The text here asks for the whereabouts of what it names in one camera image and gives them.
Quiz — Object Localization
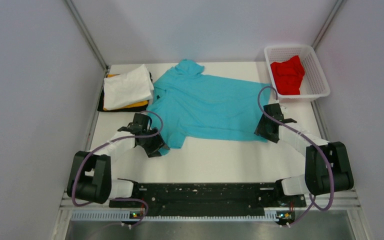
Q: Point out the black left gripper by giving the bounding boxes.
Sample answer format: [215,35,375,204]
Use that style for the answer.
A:
[139,127,170,158]

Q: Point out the turquoise t-shirt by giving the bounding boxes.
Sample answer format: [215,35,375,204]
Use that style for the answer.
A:
[147,59,270,149]

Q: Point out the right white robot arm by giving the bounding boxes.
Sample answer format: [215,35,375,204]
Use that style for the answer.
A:
[254,103,354,206]

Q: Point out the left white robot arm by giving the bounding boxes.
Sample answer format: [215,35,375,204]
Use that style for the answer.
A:
[66,110,169,207]

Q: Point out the yellow folded t-shirt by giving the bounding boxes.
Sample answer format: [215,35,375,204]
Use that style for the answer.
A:
[102,74,151,112]

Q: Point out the red t-shirt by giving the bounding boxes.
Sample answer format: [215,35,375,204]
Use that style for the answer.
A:
[270,55,305,96]

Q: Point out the white plastic basket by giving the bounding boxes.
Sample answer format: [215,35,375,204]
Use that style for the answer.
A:
[264,44,331,102]

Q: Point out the white folded t-shirt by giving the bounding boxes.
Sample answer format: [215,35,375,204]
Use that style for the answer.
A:
[103,64,154,111]

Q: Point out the black folded t-shirt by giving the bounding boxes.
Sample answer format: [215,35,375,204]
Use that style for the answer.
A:
[97,89,151,113]

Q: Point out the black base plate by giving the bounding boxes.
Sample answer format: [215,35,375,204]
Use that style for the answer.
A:
[109,182,307,217]

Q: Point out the aluminium front rail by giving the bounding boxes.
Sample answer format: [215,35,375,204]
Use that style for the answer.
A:
[51,190,374,240]

